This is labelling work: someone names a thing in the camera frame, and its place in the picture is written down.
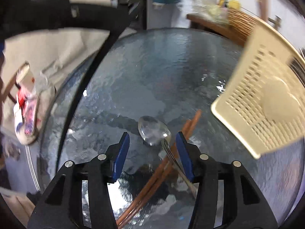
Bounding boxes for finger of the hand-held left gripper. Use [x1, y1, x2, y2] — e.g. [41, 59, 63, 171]
[71, 1, 141, 29]

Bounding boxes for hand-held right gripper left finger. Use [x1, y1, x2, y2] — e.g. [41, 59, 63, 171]
[27, 132, 130, 229]

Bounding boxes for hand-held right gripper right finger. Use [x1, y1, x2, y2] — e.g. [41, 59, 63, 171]
[176, 131, 278, 229]

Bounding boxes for metal spoon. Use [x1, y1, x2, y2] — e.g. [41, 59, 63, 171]
[138, 116, 199, 196]

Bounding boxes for cream plastic utensil holder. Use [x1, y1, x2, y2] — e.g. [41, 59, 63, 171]
[211, 18, 305, 159]

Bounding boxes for grey water dispenser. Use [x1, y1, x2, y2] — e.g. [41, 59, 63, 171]
[111, 0, 154, 30]

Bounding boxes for white printed paper cup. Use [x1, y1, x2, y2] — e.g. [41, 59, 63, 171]
[15, 63, 37, 94]

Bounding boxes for clear plastic bag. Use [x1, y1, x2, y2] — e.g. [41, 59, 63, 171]
[33, 73, 58, 96]

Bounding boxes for round glass table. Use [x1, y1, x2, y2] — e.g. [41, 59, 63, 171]
[38, 27, 305, 229]

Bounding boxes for brown wooden chair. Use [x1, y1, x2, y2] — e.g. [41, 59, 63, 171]
[0, 76, 20, 106]

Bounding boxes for red paper bag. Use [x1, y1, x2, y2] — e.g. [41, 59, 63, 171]
[13, 93, 39, 145]

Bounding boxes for crumpled clear plastic bags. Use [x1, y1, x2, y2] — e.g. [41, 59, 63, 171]
[191, 0, 230, 22]

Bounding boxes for wooden side table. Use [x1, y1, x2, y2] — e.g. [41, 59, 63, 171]
[186, 13, 246, 47]

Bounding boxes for yellow soap pump bottle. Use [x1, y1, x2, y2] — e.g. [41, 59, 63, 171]
[227, 0, 241, 10]

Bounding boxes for woven pattern basin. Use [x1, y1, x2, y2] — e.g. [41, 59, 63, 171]
[226, 8, 261, 44]

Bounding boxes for bronze faucet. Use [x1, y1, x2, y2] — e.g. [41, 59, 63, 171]
[268, 15, 282, 29]

